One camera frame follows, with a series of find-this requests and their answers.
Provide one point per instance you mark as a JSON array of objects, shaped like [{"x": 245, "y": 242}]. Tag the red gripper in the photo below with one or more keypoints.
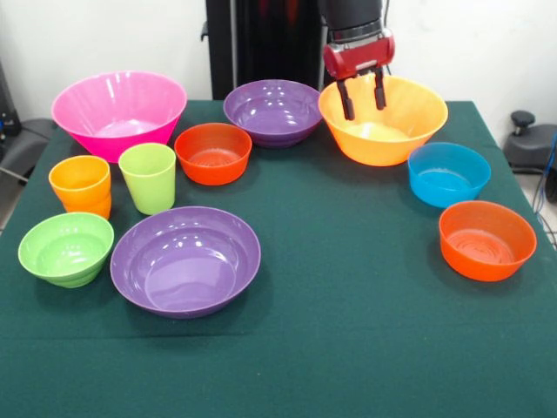
[{"x": 359, "y": 54}]

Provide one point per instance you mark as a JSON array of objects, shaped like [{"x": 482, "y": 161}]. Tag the large orange bowl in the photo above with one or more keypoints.
[{"x": 404, "y": 117}]

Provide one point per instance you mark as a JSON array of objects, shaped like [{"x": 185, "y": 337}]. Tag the purple bowl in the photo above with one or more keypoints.
[
  {"x": 187, "y": 270},
  {"x": 274, "y": 111}
]

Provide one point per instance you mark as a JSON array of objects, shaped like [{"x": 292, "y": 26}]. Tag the small blue bowl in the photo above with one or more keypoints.
[{"x": 448, "y": 187}]

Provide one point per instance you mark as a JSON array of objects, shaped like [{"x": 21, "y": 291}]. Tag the dark green tablecloth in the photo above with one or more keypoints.
[{"x": 348, "y": 261}]

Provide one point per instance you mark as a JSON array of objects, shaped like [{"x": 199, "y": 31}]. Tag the small red bowl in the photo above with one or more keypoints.
[
  {"x": 213, "y": 170},
  {"x": 483, "y": 261}
]

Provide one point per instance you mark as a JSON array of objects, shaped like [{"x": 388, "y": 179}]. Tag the grey floor stand base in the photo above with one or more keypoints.
[
  {"x": 531, "y": 148},
  {"x": 26, "y": 143}
]

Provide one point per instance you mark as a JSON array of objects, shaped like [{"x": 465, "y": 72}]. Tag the green cup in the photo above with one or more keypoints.
[{"x": 150, "y": 187}]

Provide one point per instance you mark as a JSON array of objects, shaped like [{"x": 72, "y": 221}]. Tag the large pink bowl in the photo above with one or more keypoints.
[{"x": 117, "y": 104}]

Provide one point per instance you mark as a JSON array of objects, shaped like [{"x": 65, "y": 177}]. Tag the orange cup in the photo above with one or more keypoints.
[{"x": 82, "y": 196}]

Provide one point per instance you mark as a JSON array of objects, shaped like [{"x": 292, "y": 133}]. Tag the small green bowl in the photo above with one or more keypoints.
[{"x": 65, "y": 261}]

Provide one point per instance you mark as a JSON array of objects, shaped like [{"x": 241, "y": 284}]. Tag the black equipment case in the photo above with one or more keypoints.
[{"x": 8, "y": 100}]

